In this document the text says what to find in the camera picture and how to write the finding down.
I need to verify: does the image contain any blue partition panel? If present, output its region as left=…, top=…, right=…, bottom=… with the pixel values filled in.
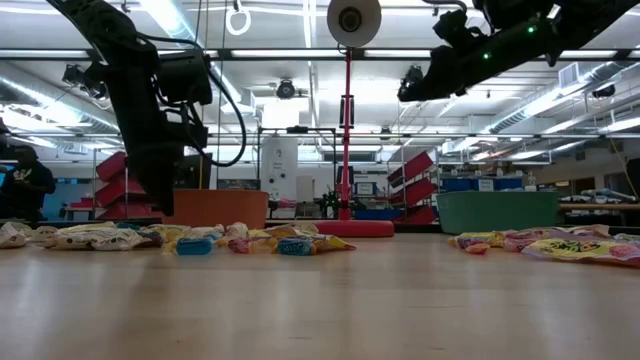
left=42, top=177, right=96, bottom=221

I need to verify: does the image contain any orange plastic bin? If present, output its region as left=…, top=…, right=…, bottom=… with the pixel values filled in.
left=162, top=188, right=270, bottom=230

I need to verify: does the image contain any white hanging cable loop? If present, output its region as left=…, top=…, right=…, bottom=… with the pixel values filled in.
left=224, top=3, right=253, bottom=37

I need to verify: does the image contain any black ceiling spotlight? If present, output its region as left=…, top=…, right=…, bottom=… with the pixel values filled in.
left=60, top=63, right=111, bottom=101
left=274, top=78, right=297, bottom=101

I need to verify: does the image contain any red bin rack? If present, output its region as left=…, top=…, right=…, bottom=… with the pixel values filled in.
left=94, top=151, right=164, bottom=221
left=385, top=149, right=440, bottom=225

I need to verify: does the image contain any person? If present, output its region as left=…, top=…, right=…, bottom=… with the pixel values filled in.
left=0, top=144, right=57, bottom=224

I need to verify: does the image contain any black monitor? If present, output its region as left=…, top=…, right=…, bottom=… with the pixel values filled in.
left=172, top=153, right=215, bottom=191

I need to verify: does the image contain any light teal plastic bin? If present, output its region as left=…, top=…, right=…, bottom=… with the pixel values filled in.
left=435, top=190, right=560, bottom=235

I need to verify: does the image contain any white cabinet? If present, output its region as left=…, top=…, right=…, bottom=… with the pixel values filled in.
left=259, top=137, right=300, bottom=201

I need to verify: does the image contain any blue storage bin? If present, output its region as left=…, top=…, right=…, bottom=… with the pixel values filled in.
left=353, top=208, right=404, bottom=222

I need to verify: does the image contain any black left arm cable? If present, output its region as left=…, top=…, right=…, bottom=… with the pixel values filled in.
left=132, top=32, right=249, bottom=169

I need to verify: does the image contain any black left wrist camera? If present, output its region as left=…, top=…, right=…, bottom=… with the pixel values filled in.
left=174, top=121, right=210, bottom=150

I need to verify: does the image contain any black overhead beam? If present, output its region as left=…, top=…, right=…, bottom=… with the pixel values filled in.
left=0, top=47, right=640, bottom=62

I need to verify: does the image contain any red desk lamp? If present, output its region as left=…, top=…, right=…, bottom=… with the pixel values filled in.
left=314, top=0, right=395, bottom=239

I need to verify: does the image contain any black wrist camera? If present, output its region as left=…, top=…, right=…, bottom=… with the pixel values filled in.
left=174, top=121, right=210, bottom=150
left=432, top=7, right=485, bottom=51

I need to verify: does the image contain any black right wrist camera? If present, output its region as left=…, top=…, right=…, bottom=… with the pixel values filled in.
left=432, top=7, right=485, bottom=51

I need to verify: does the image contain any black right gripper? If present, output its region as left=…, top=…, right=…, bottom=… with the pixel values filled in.
left=397, top=42, right=501, bottom=103

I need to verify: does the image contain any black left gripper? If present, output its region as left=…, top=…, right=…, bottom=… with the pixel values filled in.
left=112, top=97, right=177, bottom=218

